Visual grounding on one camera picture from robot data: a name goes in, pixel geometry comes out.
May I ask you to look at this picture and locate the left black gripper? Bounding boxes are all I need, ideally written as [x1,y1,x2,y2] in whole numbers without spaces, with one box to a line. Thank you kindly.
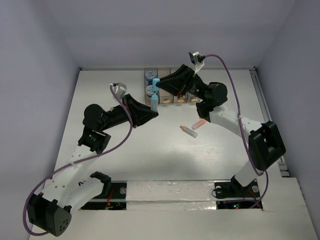
[100,94,158,131]

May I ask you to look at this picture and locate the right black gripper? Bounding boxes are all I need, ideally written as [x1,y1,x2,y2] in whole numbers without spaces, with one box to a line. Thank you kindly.
[155,63,207,101]

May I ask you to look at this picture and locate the blue highlighter pen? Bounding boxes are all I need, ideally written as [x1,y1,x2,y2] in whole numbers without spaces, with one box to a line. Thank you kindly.
[150,93,159,112]

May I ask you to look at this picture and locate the blue highlighter cap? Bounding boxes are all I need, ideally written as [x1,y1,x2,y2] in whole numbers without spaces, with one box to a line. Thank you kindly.
[152,78,160,93]

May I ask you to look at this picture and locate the blue slime jar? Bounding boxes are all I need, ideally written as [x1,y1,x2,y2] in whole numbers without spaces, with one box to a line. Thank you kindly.
[144,70,158,82]
[145,85,155,97]

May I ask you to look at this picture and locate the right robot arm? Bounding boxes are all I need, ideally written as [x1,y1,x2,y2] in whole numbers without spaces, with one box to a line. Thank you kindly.
[156,64,286,196]

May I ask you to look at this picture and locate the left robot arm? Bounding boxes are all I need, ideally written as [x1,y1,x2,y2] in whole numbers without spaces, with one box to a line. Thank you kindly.
[22,94,159,237]

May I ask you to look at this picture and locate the clear drawer bin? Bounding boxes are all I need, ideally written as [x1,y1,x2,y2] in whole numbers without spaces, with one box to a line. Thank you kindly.
[157,67,174,104]
[143,68,158,105]
[187,92,201,103]
[170,67,188,103]

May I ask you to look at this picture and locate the clear highlighter orange tip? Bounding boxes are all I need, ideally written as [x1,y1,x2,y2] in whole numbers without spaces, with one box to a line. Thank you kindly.
[180,126,198,138]

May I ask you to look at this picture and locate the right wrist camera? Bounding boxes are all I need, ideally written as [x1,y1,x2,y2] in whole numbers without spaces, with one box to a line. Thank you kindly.
[188,51,206,74]

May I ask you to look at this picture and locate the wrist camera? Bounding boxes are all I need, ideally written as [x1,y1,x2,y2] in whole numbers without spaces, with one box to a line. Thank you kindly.
[111,82,127,100]
[188,51,206,74]

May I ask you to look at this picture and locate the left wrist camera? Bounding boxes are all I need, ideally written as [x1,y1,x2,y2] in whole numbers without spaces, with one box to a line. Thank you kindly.
[111,82,127,100]

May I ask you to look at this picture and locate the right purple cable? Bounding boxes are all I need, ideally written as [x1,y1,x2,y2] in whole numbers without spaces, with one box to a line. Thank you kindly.
[203,53,270,210]

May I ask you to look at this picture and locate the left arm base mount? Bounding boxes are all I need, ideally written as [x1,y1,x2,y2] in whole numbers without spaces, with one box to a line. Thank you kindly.
[81,181,127,211]

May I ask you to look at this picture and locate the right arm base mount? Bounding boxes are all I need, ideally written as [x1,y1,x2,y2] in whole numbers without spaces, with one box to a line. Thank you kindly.
[211,179,263,210]

